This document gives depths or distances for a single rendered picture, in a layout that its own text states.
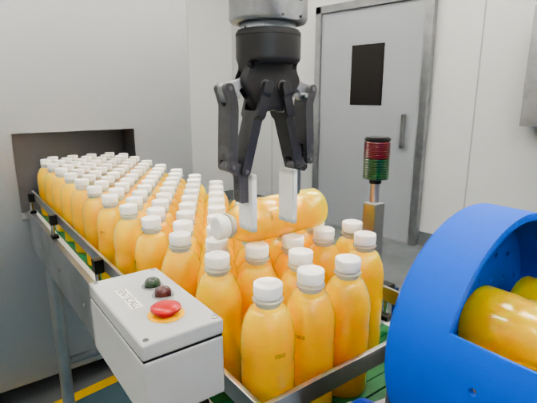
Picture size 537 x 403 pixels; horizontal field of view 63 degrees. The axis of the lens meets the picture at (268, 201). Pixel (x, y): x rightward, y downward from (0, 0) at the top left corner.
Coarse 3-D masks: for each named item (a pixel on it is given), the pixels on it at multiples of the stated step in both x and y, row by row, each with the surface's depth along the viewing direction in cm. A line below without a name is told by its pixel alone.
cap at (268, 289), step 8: (256, 280) 58; (264, 280) 58; (272, 280) 58; (256, 288) 56; (264, 288) 55; (272, 288) 55; (280, 288) 56; (256, 296) 56; (264, 296) 55; (272, 296) 55; (280, 296) 56
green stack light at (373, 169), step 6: (366, 162) 104; (372, 162) 103; (378, 162) 103; (384, 162) 103; (366, 168) 104; (372, 168) 103; (378, 168) 103; (384, 168) 103; (366, 174) 105; (372, 174) 104; (378, 174) 103; (384, 174) 104; (378, 180) 104
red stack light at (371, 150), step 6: (366, 144) 104; (372, 144) 102; (378, 144) 102; (384, 144) 102; (390, 144) 103; (366, 150) 104; (372, 150) 102; (378, 150) 102; (384, 150) 102; (390, 150) 104; (366, 156) 104; (372, 156) 103; (378, 156) 102; (384, 156) 102; (390, 156) 104
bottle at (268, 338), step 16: (256, 304) 57; (272, 304) 56; (256, 320) 56; (272, 320) 55; (288, 320) 57; (256, 336) 55; (272, 336) 55; (288, 336) 56; (256, 352) 56; (272, 352) 55; (288, 352) 56; (256, 368) 56; (272, 368) 56; (288, 368) 57; (256, 384) 57; (272, 384) 56; (288, 384) 58
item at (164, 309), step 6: (162, 300) 54; (168, 300) 53; (156, 306) 52; (162, 306) 52; (168, 306) 52; (174, 306) 52; (180, 306) 52; (156, 312) 51; (162, 312) 51; (168, 312) 51; (174, 312) 51
